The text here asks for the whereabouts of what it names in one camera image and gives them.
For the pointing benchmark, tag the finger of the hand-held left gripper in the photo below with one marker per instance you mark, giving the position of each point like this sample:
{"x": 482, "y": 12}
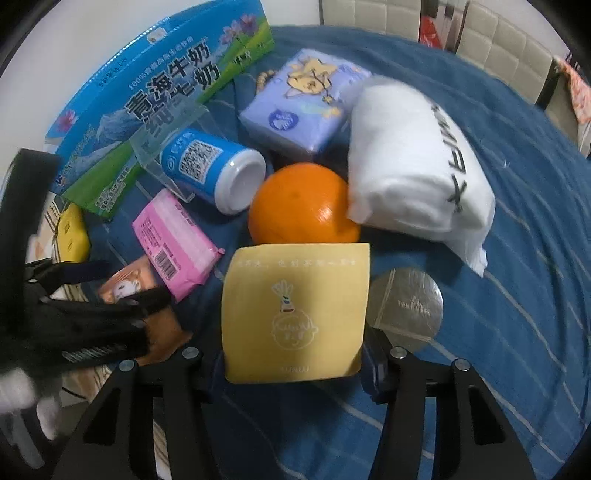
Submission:
{"x": 106, "y": 314}
{"x": 74, "y": 274}

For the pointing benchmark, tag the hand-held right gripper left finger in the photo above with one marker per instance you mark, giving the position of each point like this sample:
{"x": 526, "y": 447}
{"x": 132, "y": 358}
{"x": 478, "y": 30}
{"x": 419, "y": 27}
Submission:
{"x": 196, "y": 369}

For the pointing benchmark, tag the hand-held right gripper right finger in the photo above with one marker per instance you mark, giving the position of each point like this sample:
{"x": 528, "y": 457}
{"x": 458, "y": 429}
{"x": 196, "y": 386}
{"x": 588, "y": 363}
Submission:
{"x": 376, "y": 369}

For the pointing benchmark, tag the orange cartoon packet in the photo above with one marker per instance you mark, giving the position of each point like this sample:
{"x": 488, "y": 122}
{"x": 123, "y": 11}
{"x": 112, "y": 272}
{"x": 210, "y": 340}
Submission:
{"x": 127, "y": 281}

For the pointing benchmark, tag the yellow tissue pack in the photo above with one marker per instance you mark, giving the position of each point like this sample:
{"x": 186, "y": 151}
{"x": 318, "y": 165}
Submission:
{"x": 295, "y": 314}

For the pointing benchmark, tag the blue and green milk carton box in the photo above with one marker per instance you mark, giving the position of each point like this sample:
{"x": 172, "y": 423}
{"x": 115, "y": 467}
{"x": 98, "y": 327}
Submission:
{"x": 138, "y": 92}

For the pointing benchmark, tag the blue cartoon tissue pack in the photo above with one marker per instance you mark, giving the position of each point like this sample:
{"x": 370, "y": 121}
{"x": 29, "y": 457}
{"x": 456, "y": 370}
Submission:
{"x": 304, "y": 101}

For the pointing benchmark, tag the yellow packet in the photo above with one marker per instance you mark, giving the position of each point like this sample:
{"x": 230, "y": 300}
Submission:
{"x": 74, "y": 233}

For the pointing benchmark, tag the silver round lid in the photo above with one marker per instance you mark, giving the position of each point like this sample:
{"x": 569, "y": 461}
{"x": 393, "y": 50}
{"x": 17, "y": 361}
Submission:
{"x": 408, "y": 307}

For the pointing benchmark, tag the pink packet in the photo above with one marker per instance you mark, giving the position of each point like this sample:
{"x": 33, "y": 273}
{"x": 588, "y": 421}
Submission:
{"x": 180, "y": 240}

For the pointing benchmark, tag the blue striped blanket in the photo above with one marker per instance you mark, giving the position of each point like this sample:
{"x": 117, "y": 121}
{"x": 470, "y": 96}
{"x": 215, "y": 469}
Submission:
{"x": 508, "y": 300}

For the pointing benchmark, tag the clear acrylic stand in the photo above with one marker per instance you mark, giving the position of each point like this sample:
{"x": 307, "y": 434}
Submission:
{"x": 152, "y": 143}

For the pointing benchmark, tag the blue and white can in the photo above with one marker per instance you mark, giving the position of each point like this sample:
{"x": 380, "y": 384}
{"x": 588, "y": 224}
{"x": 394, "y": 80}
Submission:
{"x": 212, "y": 168}

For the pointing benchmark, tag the orange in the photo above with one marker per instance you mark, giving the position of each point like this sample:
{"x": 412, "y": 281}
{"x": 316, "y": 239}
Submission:
{"x": 300, "y": 207}

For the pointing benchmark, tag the white plastic bag package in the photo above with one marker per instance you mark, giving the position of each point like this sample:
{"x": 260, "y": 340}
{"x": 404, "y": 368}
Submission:
{"x": 406, "y": 170}

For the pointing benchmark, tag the orange patterned cloth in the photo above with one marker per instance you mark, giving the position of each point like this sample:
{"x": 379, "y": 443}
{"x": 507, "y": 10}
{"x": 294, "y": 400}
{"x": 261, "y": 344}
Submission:
{"x": 577, "y": 92}

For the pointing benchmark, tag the red plastic bag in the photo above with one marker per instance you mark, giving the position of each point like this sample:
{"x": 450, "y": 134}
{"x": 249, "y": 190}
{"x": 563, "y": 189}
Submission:
{"x": 438, "y": 25}

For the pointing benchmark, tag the beige padded headboard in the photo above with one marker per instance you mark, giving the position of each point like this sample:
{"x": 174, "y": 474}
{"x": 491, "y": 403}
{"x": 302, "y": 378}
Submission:
{"x": 498, "y": 41}

